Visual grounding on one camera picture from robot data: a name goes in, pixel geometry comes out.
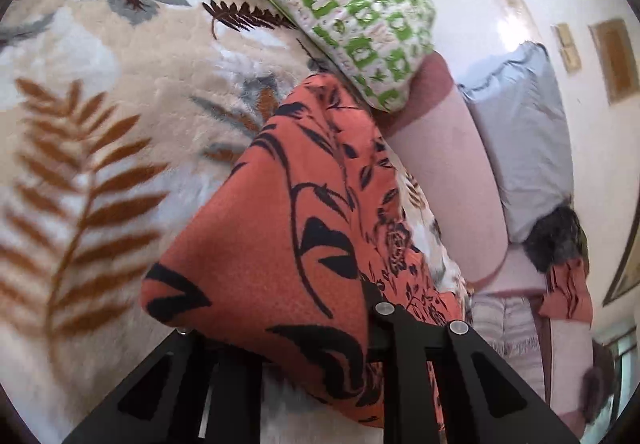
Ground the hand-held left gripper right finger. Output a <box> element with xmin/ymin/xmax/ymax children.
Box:
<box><xmin>362</xmin><ymin>281</ymin><xmax>586</xmax><ymax>444</ymax></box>

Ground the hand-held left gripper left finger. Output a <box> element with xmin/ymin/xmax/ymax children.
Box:
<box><xmin>62</xmin><ymin>326</ymin><xmax>271</xmax><ymax>444</ymax></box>

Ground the orange floral shirt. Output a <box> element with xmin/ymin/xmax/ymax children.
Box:
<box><xmin>140</xmin><ymin>74</ymin><xmax>473</xmax><ymax>427</ymax></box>

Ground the striped cushion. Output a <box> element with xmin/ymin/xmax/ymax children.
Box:
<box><xmin>470</xmin><ymin>294</ymin><xmax>548</xmax><ymax>400</ymax></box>

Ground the pale pink mattress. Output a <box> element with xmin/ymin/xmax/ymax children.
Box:
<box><xmin>470</xmin><ymin>249</ymin><xmax>551</xmax><ymax>297</ymax></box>

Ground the rust coloured cloth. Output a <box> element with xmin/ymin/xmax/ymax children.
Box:
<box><xmin>539</xmin><ymin>258</ymin><xmax>594</xmax><ymax>323</ymax></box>

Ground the pink bolster cushion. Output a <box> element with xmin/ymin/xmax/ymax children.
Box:
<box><xmin>372</xmin><ymin>51</ymin><xmax>513</xmax><ymax>287</ymax></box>

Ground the dark furry cloth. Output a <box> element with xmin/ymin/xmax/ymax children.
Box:
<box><xmin>522</xmin><ymin>205</ymin><xmax>585</xmax><ymax>275</ymax></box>

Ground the dark brown cloth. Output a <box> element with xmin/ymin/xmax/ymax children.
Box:
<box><xmin>580</xmin><ymin>341</ymin><xmax>618</xmax><ymax>425</ymax></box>

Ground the grey pillow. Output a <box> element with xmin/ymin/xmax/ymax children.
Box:
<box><xmin>457</xmin><ymin>41</ymin><xmax>573</xmax><ymax>245</ymax></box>

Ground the leaf print blanket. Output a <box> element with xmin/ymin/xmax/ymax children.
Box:
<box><xmin>0</xmin><ymin>0</ymin><xmax>471</xmax><ymax>444</ymax></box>

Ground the dark wooden picture frame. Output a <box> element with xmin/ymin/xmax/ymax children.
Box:
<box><xmin>602</xmin><ymin>204</ymin><xmax>640</xmax><ymax>307</ymax></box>

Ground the gold light switch plate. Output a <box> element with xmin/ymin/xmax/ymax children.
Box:
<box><xmin>551</xmin><ymin>23</ymin><xmax>582</xmax><ymax>72</ymax></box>

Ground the framed wall plaque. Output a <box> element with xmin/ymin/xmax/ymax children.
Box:
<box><xmin>589</xmin><ymin>18</ymin><xmax>640</xmax><ymax>105</ymax></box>

